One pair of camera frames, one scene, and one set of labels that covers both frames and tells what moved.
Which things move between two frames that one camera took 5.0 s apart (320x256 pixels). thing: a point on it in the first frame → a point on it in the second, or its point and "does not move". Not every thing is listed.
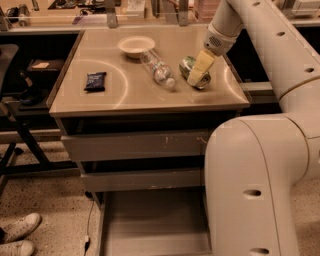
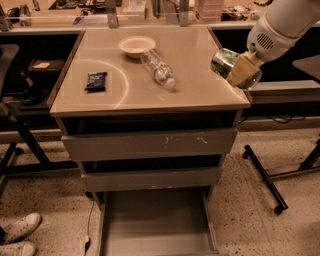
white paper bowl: (134, 46) does not move
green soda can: (186, 66) → (223, 62)
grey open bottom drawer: (155, 222) does not move
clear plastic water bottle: (162, 72) does not move
